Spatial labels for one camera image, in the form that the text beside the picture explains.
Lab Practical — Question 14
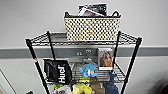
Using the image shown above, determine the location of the pale basket with dark spots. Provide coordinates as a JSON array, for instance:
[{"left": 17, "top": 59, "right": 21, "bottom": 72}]
[{"left": 63, "top": 10, "right": 123, "bottom": 43}]

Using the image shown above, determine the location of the yellow plush toy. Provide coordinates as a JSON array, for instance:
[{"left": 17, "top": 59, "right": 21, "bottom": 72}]
[{"left": 71, "top": 83, "right": 93, "bottom": 94}]

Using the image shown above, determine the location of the black wire shelf rack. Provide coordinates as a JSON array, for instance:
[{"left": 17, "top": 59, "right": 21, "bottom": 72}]
[{"left": 24, "top": 30, "right": 143, "bottom": 94}]

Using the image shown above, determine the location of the long grey wall band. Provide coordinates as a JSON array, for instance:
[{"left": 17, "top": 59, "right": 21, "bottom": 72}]
[{"left": 0, "top": 46, "right": 168, "bottom": 60}]

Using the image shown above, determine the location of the white box with pink picture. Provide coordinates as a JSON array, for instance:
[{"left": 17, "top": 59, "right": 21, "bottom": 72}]
[{"left": 78, "top": 5, "right": 103, "bottom": 18}]

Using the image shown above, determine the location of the white box with portrait photo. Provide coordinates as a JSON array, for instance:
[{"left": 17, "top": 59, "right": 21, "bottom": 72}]
[{"left": 97, "top": 47, "right": 115, "bottom": 72}]

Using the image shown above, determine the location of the black bag with white print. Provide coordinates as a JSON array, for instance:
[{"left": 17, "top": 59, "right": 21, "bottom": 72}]
[{"left": 42, "top": 58, "right": 74, "bottom": 85}]

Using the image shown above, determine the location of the blue shark plush toy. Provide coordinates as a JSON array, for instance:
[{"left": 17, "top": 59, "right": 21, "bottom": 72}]
[{"left": 102, "top": 71, "right": 120, "bottom": 94}]

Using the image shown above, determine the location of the small light blue plush toy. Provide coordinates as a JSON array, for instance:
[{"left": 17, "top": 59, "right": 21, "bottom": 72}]
[{"left": 78, "top": 62, "right": 98, "bottom": 79}]

